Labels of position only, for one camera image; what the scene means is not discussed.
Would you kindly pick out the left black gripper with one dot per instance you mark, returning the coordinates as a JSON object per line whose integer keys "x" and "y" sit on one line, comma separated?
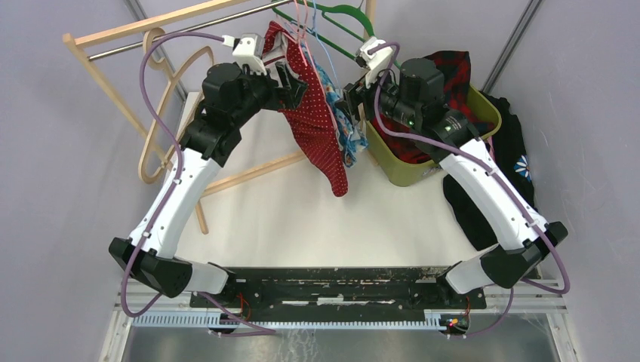
{"x": 287, "y": 96}

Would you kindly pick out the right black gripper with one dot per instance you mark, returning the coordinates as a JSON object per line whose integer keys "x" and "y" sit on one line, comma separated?
{"x": 353, "y": 95}

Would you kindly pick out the red polka dot garment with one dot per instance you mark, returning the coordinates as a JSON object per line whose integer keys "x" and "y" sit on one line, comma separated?
{"x": 312, "y": 123}

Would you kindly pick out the pink hanger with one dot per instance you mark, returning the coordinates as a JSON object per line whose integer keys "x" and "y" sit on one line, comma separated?
{"x": 301, "y": 23}

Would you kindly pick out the red plaid shirt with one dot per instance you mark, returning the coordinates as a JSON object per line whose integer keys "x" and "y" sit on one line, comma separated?
{"x": 456, "y": 68}

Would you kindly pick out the green hanger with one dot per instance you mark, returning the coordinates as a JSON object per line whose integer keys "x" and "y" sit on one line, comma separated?
{"x": 347, "y": 10}

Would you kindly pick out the wooden hanger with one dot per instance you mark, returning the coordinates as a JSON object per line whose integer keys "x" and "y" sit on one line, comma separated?
{"x": 173, "y": 76}

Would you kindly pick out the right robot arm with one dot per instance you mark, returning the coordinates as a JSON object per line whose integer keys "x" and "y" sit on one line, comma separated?
{"x": 414, "y": 108}

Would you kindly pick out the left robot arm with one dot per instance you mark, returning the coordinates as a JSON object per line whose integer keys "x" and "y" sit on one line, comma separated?
{"x": 231, "y": 97}

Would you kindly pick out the blue floral garment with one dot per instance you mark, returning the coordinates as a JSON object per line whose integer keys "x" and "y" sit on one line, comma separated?
{"x": 350, "y": 138}

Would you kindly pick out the green plastic basket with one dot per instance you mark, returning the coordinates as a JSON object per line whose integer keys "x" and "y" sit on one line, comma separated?
{"x": 404, "y": 174}

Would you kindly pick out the pink cloth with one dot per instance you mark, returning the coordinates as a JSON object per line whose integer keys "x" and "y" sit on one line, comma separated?
{"x": 490, "y": 147}

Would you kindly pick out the black garment with flower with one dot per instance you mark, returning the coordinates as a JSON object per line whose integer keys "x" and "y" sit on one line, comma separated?
{"x": 510, "y": 155}

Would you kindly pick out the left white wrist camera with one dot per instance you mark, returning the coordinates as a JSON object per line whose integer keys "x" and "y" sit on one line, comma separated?
{"x": 247, "y": 52}

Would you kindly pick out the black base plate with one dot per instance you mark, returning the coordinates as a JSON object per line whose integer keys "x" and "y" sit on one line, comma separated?
{"x": 390, "y": 294}

